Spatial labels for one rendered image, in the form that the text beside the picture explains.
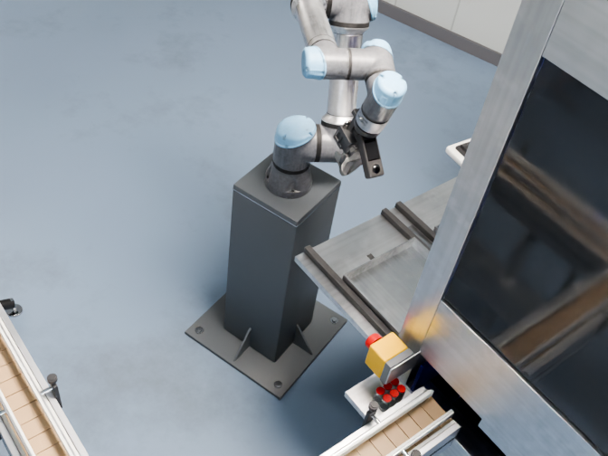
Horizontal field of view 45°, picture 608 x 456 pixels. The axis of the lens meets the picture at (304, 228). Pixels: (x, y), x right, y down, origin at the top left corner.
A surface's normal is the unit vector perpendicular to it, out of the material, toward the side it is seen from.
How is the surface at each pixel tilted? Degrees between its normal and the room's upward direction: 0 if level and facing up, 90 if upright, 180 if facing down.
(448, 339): 90
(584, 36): 90
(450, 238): 90
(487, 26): 90
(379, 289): 0
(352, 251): 0
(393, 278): 0
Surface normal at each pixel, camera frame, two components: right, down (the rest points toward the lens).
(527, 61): -0.79, 0.37
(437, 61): 0.12, -0.69
